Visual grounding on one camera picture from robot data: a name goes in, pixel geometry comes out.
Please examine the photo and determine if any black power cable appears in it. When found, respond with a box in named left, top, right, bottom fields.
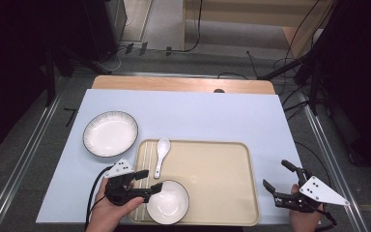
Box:
left=170, top=0, right=204, bottom=53

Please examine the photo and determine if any metal floor rail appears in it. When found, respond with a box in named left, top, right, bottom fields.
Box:
left=0, top=93, right=62, bottom=232
left=298, top=91, right=370, bottom=232

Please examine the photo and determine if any white plate with dark rim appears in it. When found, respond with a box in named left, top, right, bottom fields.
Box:
left=82, top=110, right=139, bottom=159

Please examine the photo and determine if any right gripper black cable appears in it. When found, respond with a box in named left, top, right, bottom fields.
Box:
left=318, top=206, right=338, bottom=231

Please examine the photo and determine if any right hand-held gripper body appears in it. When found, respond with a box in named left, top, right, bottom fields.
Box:
left=273, top=175, right=351, bottom=214

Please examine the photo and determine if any pale blue table mat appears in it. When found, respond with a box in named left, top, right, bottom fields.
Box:
left=35, top=89, right=322, bottom=225

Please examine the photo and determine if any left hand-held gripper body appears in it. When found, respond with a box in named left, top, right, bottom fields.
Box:
left=104, top=157, right=153, bottom=207

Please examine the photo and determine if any black stand leg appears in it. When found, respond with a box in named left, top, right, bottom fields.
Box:
left=44, top=47, right=57, bottom=107

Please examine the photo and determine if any white ceramic spoon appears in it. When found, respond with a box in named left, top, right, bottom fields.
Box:
left=153, top=137, right=172, bottom=180

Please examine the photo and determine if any beige plastic tray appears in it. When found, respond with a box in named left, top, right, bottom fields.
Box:
left=128, top=139, right=261, bottom=227

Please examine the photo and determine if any black cabinet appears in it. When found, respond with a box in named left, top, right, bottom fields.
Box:
left=83, top=0, right=128, bottom=64

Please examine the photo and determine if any person's right hand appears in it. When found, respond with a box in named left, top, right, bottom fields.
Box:
left=288, top=183, right=323, bottom=232

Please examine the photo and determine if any person's left hand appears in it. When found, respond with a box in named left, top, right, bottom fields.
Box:
left=85, top=177, right=145, bottom=232

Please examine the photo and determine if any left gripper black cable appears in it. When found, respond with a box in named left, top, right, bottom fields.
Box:
left=84, top=165, right=114, bottom=231

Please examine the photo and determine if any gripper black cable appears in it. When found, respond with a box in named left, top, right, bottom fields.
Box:
left=318, top=206, right=338, bottom=231
left=84, top=165, right=114, bottom=231

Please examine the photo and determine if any white ribbed bowl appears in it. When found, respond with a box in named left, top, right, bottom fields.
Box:
left=145, top=179, right=190, bottom=226

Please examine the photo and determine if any beige wooden counter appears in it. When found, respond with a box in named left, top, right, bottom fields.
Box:
left=183, top=0, right=336, bottom=59

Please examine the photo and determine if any black curtain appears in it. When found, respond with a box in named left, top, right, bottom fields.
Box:
left=0, top=0, right=88, bottom=159
left=312, top=0, right=371, bottom=178

